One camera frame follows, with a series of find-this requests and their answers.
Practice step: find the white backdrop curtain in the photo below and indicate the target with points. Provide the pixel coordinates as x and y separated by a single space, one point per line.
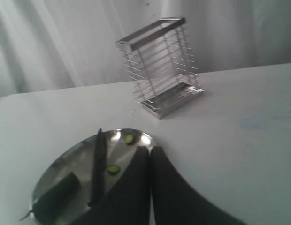
56 44

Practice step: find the metal wire utensil holder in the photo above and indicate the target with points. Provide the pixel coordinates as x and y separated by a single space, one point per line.
159 60

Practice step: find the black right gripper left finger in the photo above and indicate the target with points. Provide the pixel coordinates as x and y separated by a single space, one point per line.
128 201

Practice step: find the green cucumber piece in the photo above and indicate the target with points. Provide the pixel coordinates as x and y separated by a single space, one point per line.
52 202

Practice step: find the black knife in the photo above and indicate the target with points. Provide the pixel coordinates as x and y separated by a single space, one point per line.
97 188

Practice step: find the round steel plate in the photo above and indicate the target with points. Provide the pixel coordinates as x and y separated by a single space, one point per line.
78 159

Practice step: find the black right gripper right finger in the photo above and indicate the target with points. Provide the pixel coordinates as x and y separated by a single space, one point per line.
175 202

